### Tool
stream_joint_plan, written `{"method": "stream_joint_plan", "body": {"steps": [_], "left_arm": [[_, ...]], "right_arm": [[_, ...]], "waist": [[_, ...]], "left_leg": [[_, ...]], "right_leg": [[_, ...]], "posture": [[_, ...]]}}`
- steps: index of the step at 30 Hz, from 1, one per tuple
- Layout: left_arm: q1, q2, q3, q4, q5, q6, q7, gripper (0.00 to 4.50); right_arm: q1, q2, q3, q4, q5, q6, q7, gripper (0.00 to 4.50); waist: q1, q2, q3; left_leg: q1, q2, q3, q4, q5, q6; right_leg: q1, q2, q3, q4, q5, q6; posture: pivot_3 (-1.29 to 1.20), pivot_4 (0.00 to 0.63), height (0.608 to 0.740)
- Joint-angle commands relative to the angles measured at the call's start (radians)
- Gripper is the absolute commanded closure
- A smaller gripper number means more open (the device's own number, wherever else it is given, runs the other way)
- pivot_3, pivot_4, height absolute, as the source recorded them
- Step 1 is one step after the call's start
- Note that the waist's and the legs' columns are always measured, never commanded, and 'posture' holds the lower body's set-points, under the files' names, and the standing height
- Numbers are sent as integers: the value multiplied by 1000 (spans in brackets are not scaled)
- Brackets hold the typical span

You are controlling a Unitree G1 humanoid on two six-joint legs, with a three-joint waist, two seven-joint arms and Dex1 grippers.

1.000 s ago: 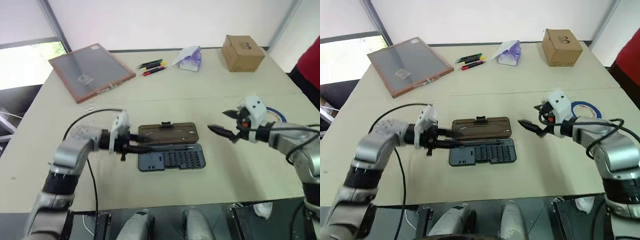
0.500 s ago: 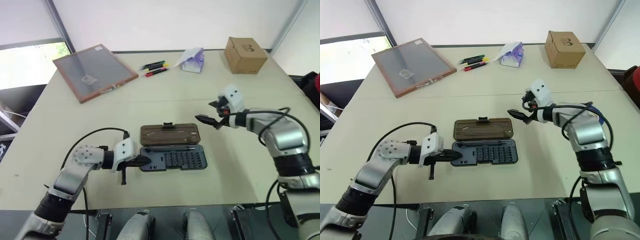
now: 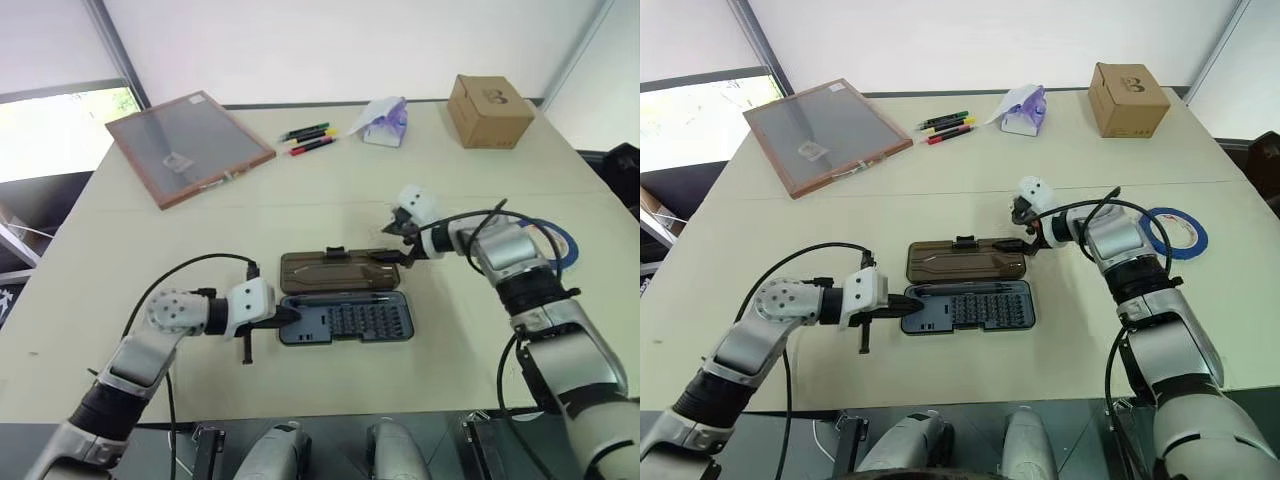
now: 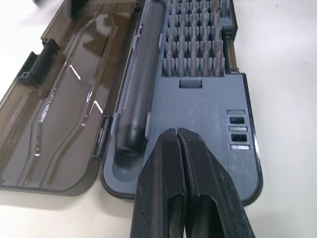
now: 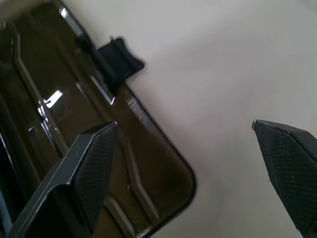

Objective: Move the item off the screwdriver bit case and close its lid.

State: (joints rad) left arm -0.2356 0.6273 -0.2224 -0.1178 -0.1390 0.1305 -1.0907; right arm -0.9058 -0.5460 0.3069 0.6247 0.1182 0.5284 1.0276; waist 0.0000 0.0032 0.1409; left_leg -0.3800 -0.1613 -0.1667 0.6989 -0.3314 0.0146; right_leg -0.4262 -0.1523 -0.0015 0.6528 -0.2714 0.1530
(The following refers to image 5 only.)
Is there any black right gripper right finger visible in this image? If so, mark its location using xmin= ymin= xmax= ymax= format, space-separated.
xmin=252 ymin=119 xmax=317 ymax=238

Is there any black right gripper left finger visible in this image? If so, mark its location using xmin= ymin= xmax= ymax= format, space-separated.
xmin=5 ymin=121 xmax=118 ymax=238

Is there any dark translucent screwdriver bit case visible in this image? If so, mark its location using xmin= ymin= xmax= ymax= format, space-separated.
xmin=0 ymin=0 xmax=198 ymax=238

